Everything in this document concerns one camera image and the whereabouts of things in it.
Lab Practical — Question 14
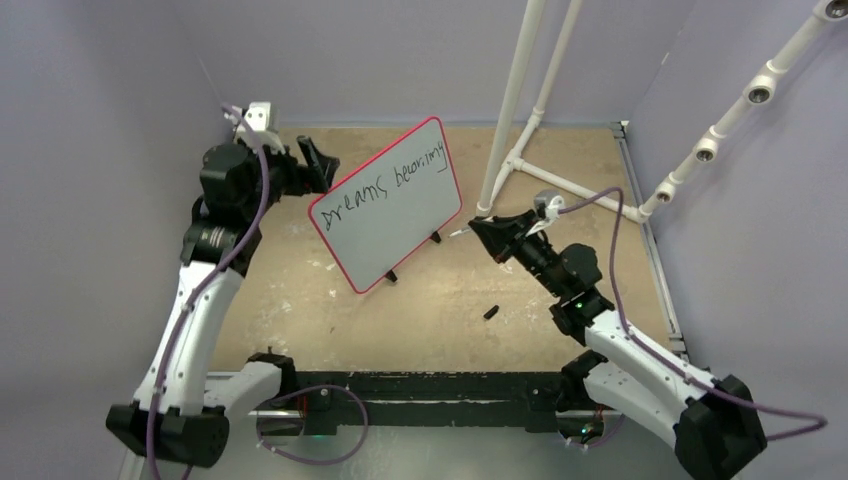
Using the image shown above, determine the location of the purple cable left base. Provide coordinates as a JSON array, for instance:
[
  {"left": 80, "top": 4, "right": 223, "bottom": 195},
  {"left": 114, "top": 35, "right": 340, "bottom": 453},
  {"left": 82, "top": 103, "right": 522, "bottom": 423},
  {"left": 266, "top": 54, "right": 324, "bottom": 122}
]
[{"left": 256, "top": 385, "right": 370, "bottom": 467}]

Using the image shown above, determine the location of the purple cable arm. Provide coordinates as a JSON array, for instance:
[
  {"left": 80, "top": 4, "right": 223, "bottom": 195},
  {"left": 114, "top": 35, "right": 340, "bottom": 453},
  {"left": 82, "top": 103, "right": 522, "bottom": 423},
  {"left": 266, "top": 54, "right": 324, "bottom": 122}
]
[
  {"left": 144, "top": 102, "right": 273, "bottom": 480},
  {"left": 559, "top": 186, "right": 829, "bottom": 443}
]

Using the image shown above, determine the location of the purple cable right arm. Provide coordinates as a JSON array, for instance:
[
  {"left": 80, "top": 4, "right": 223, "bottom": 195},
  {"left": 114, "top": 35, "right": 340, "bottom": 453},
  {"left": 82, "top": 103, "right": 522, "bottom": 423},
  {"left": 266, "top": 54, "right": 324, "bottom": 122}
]
[{"left": 559, "top": 186, "right": 829, "bottom": 443}]

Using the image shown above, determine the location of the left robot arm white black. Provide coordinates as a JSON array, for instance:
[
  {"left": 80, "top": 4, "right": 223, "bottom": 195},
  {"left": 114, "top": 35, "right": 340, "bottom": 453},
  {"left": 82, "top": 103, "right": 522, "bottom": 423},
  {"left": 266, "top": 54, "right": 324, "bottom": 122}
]
[{"left": 105, "top": 136, "right": 340, "bottom": 468}]

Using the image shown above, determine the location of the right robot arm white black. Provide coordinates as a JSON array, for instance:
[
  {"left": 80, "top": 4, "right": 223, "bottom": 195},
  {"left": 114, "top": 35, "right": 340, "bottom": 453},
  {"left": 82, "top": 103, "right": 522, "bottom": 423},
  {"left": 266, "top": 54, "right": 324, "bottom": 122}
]
[{"left": 468, "top": 210, "right": 768, "bottom": 479}]

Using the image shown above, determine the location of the black marker cap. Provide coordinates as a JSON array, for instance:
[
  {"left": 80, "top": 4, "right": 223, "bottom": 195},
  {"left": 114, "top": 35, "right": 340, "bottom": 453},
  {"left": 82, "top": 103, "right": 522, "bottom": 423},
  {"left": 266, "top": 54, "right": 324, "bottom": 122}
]
[{"left": 483, "top": 305, "right": 500, "bottom": 321}]

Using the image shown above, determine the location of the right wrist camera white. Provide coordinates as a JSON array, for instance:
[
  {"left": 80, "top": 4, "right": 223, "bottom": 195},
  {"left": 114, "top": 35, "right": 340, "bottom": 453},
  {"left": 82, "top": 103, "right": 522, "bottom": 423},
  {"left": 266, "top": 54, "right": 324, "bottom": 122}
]
[{"left": 527, "top": 189, "right": 566, "bottom": 236}]

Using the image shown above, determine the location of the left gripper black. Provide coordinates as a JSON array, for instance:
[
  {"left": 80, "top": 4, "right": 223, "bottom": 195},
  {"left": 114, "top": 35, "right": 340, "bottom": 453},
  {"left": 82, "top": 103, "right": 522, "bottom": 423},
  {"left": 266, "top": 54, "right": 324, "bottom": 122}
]
[{"left": 243, "top": 136, "right": 337, "bottom": 221}]

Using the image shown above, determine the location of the purple cable base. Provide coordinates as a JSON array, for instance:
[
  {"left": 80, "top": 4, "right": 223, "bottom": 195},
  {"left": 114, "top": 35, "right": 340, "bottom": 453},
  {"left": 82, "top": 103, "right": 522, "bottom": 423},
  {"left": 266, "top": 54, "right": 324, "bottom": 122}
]
[
  {"left": 563, "top": 410, "right": 627, "bottom": 452},
  {"left": 256, "top": 385, "right": 370, "bottom": 467}
]

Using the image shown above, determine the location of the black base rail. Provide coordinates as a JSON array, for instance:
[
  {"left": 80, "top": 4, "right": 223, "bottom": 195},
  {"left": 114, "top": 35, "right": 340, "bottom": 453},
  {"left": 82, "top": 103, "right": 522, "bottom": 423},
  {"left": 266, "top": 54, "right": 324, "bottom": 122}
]
[{"left": 287, "top": 371, "right": 596, "bottom": 435}]

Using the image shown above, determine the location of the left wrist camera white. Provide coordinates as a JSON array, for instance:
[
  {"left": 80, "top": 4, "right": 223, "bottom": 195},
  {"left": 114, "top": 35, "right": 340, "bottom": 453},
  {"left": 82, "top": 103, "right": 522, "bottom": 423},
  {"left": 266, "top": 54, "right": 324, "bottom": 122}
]
[{"left": 223, "top": 101, "right": 284, "bottom": 154}]

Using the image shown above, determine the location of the whiteboard with red frame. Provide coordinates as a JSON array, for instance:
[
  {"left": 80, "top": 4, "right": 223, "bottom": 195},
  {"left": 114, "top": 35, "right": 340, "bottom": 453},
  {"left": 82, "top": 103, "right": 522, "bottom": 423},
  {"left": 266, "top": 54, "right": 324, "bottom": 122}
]
[{"left": 308, "top": 116, "right": 463, "bottom": 294}]

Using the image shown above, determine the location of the white pvc pipe frame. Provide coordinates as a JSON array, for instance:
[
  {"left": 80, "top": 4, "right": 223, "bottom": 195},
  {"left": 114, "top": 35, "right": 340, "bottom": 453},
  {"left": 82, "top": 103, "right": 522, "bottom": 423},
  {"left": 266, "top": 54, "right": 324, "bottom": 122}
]
[{"left": 475, "top": 1, "right": 669, "bottom": 214}]

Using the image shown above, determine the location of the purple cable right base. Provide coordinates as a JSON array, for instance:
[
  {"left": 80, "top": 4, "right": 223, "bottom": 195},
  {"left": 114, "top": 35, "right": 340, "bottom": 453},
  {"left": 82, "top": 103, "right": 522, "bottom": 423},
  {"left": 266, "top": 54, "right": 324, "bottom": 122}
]
[{"left": 563, "top": 410, "right": 627, "bottom": 452}]

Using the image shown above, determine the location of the aluminium table frame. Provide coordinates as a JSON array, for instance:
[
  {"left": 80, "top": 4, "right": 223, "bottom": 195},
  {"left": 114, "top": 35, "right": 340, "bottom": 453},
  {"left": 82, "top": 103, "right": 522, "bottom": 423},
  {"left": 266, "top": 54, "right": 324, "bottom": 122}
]
[{"left": 206, "top": 127, "right": 693, "bottom": 435}]

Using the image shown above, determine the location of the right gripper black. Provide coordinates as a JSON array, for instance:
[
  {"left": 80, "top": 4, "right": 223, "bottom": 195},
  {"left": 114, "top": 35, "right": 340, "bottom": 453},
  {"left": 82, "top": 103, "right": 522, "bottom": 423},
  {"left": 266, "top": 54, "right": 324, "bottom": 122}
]
[{"left": 469, "top": 210, "right": 566, "bottom": 298}]

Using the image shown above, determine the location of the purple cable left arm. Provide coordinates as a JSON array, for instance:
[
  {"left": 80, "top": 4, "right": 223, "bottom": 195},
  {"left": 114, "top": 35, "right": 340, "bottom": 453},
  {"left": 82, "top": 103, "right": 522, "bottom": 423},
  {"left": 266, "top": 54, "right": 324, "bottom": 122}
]
[{"left": 144, "top": 102, "right": 273, "bottom": 480}]

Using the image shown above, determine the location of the black whiteboard marker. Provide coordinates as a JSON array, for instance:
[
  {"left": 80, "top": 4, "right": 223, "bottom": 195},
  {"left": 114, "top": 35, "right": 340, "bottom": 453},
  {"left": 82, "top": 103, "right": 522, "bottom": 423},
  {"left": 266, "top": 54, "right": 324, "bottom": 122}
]
[{"left": 449, "top": 226, "right": 471, "bottom": 238}]

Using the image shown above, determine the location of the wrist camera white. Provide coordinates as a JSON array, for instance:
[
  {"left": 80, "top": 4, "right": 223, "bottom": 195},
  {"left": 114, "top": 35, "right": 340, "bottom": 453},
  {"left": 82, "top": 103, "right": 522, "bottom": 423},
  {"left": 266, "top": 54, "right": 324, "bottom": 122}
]
[
  {"left": 223, "top": 101, "right": 284, "bottom": 154},
  {"left": 527, "top": 189, "right": 566, "bottom": 236}
]

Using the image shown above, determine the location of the white pipe rail with fittings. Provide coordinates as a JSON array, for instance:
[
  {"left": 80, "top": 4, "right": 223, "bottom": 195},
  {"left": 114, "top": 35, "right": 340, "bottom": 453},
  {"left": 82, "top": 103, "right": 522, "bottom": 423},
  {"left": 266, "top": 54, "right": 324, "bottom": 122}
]
[{"left": 652, "top": 0, "right": 848, "bottom": 208}]

